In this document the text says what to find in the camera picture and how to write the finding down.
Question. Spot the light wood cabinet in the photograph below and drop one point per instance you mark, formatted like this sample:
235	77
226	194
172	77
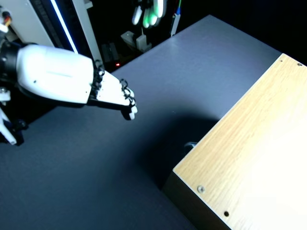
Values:
251	143

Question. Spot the white plug adapter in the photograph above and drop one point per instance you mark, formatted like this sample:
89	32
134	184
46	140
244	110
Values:
142	40

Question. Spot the black power strip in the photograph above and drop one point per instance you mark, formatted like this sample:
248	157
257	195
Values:
110	54

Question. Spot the white column with blue light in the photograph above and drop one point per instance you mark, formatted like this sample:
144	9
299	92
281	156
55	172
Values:
26	19

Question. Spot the grey table cloth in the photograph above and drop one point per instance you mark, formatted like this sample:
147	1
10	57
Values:
96	167

